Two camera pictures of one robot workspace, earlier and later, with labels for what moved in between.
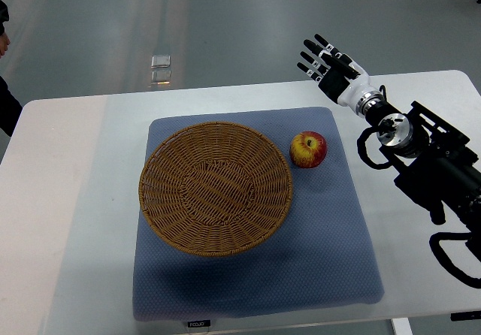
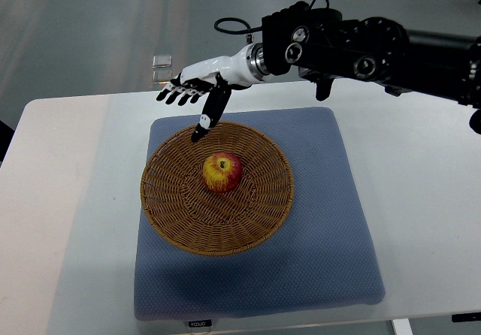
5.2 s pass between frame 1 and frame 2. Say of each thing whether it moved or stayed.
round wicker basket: stayed
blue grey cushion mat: stayed
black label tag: stayed
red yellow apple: moved
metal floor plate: stayed
